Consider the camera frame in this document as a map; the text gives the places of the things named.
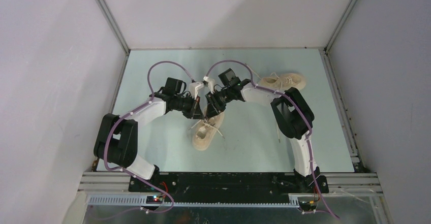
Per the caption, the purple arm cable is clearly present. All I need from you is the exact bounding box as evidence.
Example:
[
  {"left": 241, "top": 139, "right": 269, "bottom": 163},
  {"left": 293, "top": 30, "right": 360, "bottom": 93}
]
[
  {"left": 205, "top": 59, "right": 341, "bottom": 220},
  {"left": 85, "top": 61, "right": 195, "bottom": 221}
]

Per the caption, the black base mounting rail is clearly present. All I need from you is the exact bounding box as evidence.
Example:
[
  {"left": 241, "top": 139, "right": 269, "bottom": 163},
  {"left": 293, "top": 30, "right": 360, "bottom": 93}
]
[{"left": 128, "top": 172, "right": 329, "bottom": 204}]

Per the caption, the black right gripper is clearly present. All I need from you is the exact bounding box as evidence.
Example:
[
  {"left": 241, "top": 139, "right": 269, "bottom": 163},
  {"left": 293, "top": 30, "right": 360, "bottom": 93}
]
[{"left": 204, "top": 87, "right": 233, "bottom": 120}]

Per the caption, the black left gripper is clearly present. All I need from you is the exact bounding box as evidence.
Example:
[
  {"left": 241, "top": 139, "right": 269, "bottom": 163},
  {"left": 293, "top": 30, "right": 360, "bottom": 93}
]
[{"left": 174, "top": 93, "right": 204, "bottom": 120}]

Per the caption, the aluminium frame rail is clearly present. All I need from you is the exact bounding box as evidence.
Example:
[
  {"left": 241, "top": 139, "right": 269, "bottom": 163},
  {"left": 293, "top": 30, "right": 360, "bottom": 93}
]
[{"left": 78, "top": 172, "right": 384, "bottom": 210}]

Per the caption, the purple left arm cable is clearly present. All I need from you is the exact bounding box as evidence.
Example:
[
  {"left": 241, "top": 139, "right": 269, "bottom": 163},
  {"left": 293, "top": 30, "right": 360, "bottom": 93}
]
[{"left": 85, "top": 61, "right": 195, "bottom": 221}]

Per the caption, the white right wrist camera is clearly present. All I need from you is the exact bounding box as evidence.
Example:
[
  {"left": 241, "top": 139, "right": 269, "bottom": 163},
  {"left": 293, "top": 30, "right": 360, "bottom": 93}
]
[{"left": 203, "top": 76, "right": 216, "bottom": 94}]

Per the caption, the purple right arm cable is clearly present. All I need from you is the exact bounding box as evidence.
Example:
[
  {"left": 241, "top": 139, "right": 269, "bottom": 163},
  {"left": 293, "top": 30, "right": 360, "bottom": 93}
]
[{"left": 205, "top": 59, "right": 341, "bottom": 220}]

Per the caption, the beige sneaker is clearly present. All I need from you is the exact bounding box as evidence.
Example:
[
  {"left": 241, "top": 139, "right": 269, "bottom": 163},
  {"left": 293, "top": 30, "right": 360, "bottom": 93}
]
[
  {"left": 248, "top": 65, "right": 306, "bottom": 91},
  {"left": 190, "top": 112, "right": 225, "bottom": 151}
]

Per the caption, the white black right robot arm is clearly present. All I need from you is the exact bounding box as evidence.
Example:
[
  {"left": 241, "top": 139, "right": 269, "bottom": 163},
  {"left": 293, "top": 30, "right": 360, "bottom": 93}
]
[{"left": 203, "top": 69, "right": 317, "bottom": 193}]

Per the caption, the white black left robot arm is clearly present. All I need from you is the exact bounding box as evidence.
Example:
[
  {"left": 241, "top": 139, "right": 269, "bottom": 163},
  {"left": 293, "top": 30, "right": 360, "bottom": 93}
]
[{"left": 93, "top": 77, "right": 204, "bottom": 192}]

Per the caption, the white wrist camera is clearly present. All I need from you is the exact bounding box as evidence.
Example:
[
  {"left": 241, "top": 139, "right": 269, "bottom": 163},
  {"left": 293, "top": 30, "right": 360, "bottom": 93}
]
[
  {"left": 189, "top": 82, "right": 205, "bottom": 100},
  {"left": 203, "top": 76, "right": 216, "bottom": 94}
]

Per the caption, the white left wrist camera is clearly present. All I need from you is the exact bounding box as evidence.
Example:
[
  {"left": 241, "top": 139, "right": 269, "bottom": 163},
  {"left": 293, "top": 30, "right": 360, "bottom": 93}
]
[{"left": 189, "top": 82, "right": 205, "bottom": 100}]

